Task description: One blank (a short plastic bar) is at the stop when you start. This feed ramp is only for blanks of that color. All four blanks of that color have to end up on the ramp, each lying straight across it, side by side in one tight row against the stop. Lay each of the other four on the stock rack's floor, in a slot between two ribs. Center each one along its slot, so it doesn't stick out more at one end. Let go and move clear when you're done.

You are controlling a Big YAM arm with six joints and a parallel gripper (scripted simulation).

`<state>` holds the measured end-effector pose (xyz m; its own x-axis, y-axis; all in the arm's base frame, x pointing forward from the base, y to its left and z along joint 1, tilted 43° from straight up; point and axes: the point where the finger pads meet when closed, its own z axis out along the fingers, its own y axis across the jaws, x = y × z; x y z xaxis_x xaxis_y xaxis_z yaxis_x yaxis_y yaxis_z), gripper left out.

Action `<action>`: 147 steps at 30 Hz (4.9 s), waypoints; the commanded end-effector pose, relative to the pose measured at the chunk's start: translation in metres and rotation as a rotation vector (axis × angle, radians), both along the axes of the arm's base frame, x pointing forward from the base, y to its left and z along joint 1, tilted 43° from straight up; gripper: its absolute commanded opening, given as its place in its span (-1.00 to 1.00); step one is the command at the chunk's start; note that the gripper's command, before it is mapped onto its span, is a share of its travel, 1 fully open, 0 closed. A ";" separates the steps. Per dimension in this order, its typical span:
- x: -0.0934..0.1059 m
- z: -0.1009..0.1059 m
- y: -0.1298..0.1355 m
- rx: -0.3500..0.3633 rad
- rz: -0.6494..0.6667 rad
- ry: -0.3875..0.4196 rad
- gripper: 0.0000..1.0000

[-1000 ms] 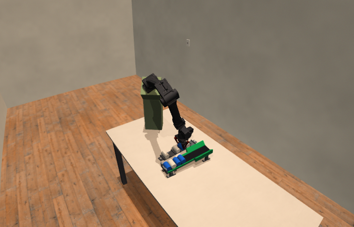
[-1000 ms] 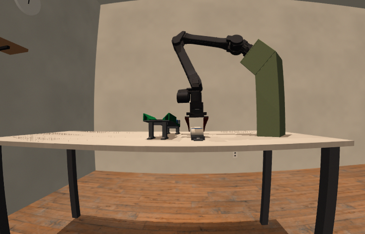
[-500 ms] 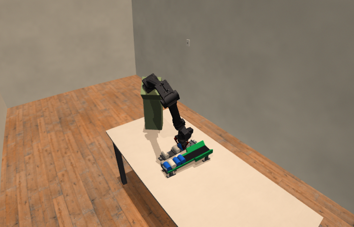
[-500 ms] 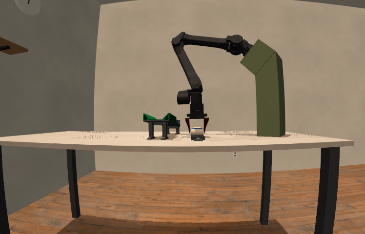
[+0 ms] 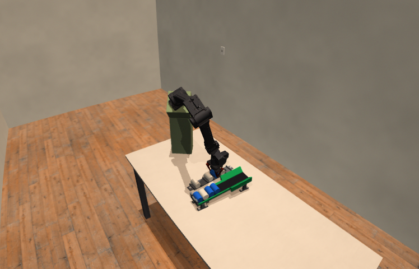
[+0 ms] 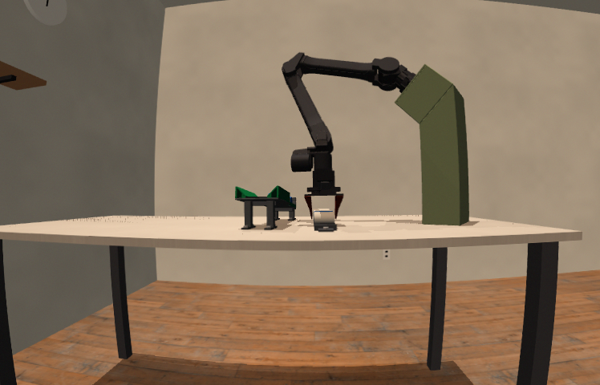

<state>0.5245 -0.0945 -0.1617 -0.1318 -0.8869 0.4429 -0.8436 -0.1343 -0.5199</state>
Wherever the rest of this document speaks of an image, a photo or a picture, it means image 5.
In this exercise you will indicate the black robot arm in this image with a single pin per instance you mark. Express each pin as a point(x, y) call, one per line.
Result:
point(200, 117)

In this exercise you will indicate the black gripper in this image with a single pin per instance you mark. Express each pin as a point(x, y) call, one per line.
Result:
point(214, 165)

